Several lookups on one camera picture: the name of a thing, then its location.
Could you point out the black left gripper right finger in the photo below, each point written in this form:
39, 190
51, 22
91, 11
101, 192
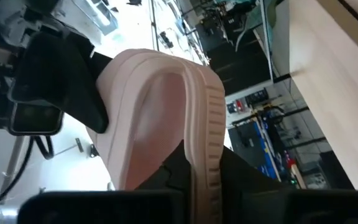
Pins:
275, 208

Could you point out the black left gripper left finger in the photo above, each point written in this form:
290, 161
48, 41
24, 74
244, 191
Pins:
104, 208

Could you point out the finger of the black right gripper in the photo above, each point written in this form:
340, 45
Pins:
101, 62
57, 71

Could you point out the pink foam slide sandal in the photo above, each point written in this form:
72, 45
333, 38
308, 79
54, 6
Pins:
154, 102

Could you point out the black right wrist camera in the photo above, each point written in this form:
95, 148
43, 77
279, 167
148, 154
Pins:
36, 119

